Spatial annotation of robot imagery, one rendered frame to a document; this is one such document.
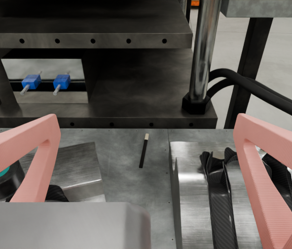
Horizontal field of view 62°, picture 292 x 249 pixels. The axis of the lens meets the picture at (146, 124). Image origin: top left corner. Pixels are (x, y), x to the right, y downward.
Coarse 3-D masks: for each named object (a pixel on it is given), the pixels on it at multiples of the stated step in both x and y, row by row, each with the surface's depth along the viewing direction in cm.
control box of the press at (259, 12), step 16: (224, 0) 81; (240, 0) 77; (256, 0) 77; (272, 0) 76; (288, 0) 76; (240, 16) 79; (256, 16) 79; (272, 16) 79; (288, 16) 79; (256, 32) 87; (256, 48) 91; (240, 64) 99; (256, 64) 94; (240, 96) 103; (240, 112) 108; (224, 128) 119
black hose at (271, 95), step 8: (216, 72) 83; (224, 72) 80; (232, 72) 78; (232, 80) 77; (240, 80) 75; (248, 80) 74; (248, 88) 73; (256, 88) 72; (256, 96) 73; (264, 96) 71; (272, 96) 70; (272, 104) 70
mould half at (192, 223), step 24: (192, 144) 62; (216, 144) 62; (192, 168) 46; (240, 168) 46; (288, 168) 46; (192, 192) 43; (240, 192) 43; (192, 216) 41; (240, 216) 41; (192, 240) 39; (240, 240) 39
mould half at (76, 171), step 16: (80, 144) 55; (32, 160) 51; (64, 160) 51; (80, 160) 51; (96, 160) 51; (64, 176) 47; (80, 176) 47; (96, 176) 47; (64, 192) 46; (80, 192) 47; (96, 192) 48
